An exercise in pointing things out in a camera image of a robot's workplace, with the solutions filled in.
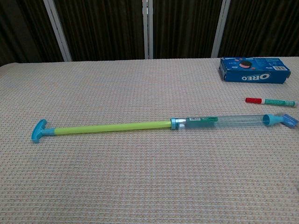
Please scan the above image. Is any clear plastic tube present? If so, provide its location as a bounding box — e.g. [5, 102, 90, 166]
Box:
[170, 113, 285, 130]

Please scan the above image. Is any beige woven tablecloth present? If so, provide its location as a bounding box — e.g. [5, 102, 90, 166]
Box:
[0, 56, 299, 224]

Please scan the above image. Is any dark brown screen panel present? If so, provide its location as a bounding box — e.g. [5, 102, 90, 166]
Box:
[54, 0, 146, 62]
[219, 0, 299, 58]
[0, 0, 64, 67]
[152, 0, 222, 59]

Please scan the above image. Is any blue Oreo cookie box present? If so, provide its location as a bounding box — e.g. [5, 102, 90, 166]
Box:
[219, 56, 292, 84]

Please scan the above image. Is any green marker red cap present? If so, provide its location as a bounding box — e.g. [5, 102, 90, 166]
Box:
[245, 97, 299, 108]

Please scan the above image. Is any blue tethered nozzle cap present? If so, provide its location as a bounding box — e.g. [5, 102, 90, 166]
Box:
[281, 113, 299, 128]

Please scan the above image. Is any white screen frame post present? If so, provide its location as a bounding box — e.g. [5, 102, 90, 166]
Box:
[210, 0, 232, 58]
[43, 0, 73, 62]
[142, 0, 150, 60]
[148, 0, 154, 59]

